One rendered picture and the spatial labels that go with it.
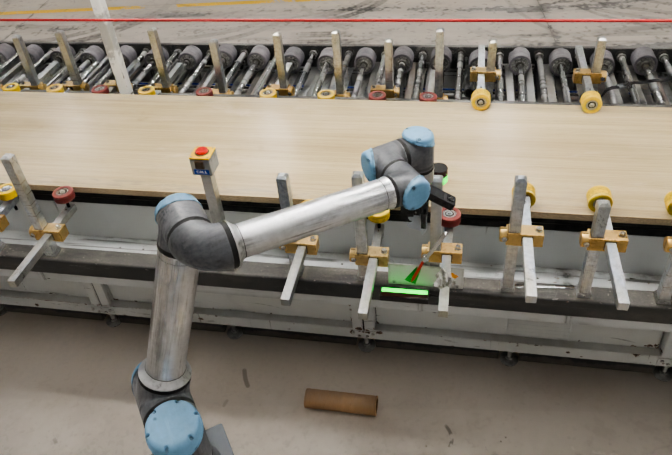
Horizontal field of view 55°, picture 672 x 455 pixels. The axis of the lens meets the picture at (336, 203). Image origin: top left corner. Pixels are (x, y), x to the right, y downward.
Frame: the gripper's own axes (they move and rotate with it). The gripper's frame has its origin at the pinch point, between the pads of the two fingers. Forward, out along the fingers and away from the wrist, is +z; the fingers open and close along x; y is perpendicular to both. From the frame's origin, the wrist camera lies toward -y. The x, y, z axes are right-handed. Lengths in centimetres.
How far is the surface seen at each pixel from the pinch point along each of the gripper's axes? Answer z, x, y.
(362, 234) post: 8.8, -6.1, 21.3
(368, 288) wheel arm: 18.8, 9.0, 17.5
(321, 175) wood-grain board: 11, -41, 43
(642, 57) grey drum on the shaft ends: 17, -157, -94
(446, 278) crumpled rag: 13.8, 6.6, -7.5
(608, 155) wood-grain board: 11, -62, -65
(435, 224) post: 2.4, -6.2, -3.0
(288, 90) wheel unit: 16, -115, 75
